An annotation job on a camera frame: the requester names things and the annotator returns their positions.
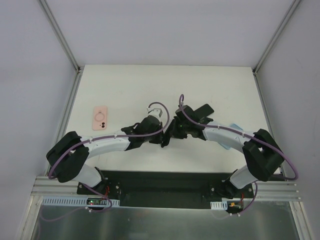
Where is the black phone case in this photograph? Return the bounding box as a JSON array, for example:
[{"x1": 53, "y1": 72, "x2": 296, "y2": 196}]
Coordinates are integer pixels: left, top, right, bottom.
[{"x1": 160, "y1": 119, "x2": 176, "y2": 148}]

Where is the pink phone case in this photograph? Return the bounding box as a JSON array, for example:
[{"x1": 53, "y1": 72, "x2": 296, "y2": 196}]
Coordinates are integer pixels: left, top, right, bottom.
[{"x1": 92, "y1": 105, "x2": 108, "y2": 131}]

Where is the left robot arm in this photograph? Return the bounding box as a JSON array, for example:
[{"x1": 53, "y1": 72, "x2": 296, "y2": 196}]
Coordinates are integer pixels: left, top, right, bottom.
[{"x1": 46, "y1": 115, "x2": 163, "y2": 195}]

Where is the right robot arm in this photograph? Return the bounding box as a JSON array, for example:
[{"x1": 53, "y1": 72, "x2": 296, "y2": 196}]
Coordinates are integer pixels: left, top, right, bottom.
[{"x1": 161, "y1": 104, "x2": 284, "y2": 199}]

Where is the bare phone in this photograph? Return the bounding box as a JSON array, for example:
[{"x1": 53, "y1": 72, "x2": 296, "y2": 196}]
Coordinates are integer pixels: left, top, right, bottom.
[{"x1": 194, "y1": 103, "x2": 215, "y2": 120}]

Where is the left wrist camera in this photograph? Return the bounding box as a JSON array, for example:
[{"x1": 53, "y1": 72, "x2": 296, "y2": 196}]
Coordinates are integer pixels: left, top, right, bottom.
[{"x1": 147, "y1": 107, "x2": 163, "y2": 119}]

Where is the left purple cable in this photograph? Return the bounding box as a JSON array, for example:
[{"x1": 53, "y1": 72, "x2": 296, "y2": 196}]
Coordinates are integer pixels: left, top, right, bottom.
[{"x1": 38, "y1": 101, "x2": 171, "y2": 222}]

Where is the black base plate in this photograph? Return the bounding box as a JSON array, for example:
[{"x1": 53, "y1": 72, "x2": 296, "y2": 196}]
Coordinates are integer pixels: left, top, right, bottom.
[{"x1": 76, "y1": 167, "x2": 260, "y2": 208}]

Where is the right white cable duct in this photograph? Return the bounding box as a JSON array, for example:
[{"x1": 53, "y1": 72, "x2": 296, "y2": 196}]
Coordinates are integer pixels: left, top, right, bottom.
[{"x1": 210, "y1": 200, "x2": 228, "y2": 211}]

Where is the white cable duct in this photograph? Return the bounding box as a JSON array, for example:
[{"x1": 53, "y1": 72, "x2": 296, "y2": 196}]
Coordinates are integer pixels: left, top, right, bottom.
[
  {"x1": 42, "y1": 196, "x2": 120, "y2": 208},
  {"x1": 210, "y1": 200, "x2": 228, "y2": 211}
]

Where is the aluminium frame rail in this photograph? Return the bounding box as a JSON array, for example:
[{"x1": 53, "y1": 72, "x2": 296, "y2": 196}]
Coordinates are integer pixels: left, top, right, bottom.
[{"x1": 31, "y1": 176, "x2": 303, "y2": 202}]

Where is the left white cable duct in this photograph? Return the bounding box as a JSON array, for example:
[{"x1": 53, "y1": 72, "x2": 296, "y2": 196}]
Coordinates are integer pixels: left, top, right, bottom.
[{"x1": 42, "y1": 196, "x2": 120, "y2": 208}]

